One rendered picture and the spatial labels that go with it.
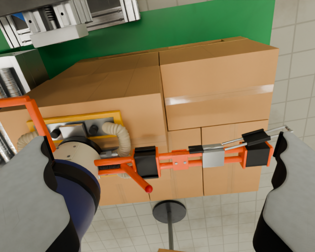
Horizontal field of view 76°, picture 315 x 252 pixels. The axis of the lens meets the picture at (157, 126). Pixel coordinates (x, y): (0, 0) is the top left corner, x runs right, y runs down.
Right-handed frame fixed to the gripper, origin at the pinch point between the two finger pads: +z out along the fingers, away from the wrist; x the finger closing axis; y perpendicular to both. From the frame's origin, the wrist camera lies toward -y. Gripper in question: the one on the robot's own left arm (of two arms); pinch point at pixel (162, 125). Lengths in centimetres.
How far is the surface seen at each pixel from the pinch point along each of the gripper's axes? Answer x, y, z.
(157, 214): -5, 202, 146
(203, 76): 23, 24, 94
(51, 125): -39, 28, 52
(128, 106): -11, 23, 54
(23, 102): -37, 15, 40
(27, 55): -68, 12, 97
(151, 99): -3, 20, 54
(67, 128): -32, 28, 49
